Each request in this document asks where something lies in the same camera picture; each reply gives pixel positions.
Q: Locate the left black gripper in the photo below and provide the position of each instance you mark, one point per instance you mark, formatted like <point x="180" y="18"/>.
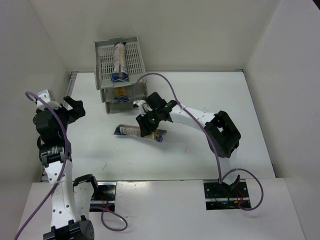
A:
<point x="72" y="110"/>

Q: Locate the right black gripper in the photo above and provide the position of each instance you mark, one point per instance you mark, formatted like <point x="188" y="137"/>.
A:
<point x="146" y="125"/>

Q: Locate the blue silver spaghetti bag front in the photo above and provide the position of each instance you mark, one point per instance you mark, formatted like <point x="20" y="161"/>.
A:
<point x="134" y="131"/>

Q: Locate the blue orange spaghetti bag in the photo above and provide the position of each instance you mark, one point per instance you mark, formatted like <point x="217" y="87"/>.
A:
<point x="119" y="73"/>
<point x="120" y="95"/>

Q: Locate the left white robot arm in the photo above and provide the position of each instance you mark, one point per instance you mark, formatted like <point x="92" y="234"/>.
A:
<point x="70" y="198"/>

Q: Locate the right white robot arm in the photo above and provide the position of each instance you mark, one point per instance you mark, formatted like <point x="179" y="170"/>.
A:
<point x="222" y="135"/>

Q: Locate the grey stacked tray shelf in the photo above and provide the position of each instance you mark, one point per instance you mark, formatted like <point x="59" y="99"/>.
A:
<point x="104" y="51"/>

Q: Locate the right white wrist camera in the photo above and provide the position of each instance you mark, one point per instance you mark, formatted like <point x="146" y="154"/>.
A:
<point x="142" y="106"/>

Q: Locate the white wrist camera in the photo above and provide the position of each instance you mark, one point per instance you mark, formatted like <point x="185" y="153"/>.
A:
<point x="142" y="106"/>
<point x="48" y="97"/>

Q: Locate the aluminium frame rail left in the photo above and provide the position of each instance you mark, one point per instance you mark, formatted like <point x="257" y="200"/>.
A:
<point x="69" y="89"/>

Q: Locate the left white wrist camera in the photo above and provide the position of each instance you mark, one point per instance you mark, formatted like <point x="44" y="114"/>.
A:
<point x="48" y="97"/>

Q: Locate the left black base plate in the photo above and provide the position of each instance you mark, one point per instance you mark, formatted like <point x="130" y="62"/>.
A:
<point x="105" y="195"/>

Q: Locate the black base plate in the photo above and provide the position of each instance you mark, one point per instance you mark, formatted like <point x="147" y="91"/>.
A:
<point x="105" y="195"/>
<point x="218" y="197"/>

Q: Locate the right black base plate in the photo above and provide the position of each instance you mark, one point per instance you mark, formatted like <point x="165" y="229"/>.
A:
<point x="218" y="197"/>

